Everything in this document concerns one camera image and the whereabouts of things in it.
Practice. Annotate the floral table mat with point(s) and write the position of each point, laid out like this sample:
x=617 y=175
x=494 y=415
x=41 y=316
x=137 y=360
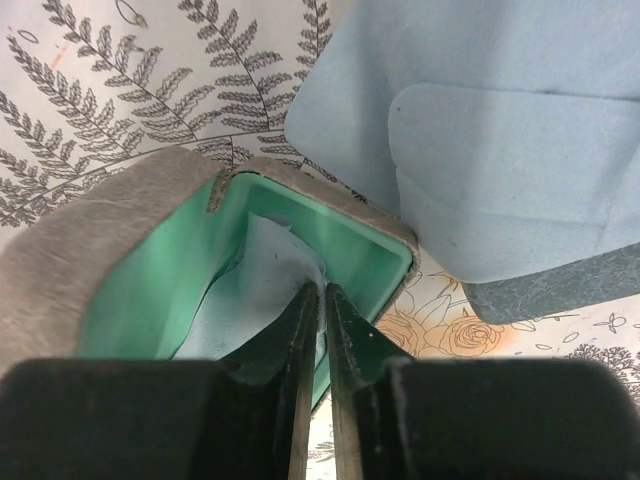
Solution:
x=90 y=88

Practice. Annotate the brown glasses case green lining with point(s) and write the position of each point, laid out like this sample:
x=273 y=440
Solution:
x=121 y=271

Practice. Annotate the grey-blue glasses case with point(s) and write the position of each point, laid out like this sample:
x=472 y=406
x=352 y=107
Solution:
x=599 y=279

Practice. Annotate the light blue cleaning cloth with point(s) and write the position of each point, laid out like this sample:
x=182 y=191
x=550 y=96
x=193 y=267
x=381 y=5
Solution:
x=270 y=267

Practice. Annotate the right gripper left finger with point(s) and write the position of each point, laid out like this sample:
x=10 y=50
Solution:
x=245 y=416

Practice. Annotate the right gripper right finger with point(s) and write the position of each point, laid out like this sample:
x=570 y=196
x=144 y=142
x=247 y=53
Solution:
x=397 y=417

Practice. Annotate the blue cloth on case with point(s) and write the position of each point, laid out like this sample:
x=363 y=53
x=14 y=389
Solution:
x=505 y=133

